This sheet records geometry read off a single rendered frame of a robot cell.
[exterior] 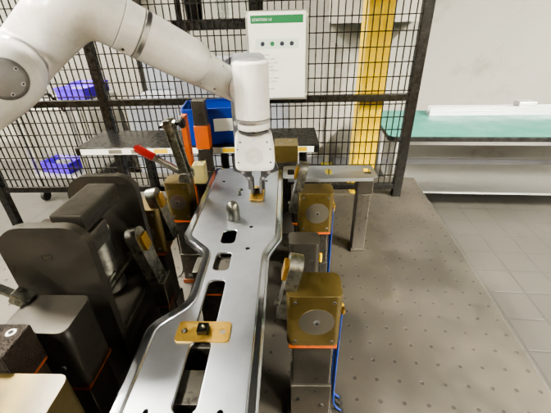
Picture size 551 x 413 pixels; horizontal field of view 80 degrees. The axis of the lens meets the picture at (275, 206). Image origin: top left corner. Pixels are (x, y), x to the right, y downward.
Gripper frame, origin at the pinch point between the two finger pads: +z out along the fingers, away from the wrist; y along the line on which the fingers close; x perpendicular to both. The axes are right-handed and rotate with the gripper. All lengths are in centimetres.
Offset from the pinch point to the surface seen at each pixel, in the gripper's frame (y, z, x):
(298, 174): 11.2, -6.4, -7.3
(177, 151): -19.7, -10.6, -1.7
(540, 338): 135, 103, 34
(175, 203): -22.2, 4.0, -3.2
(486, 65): 195, 2, 257
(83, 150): -67, 1, 32
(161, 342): -10.9, 3.1, -48.4
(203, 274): -7.7, 2.8, -33.5
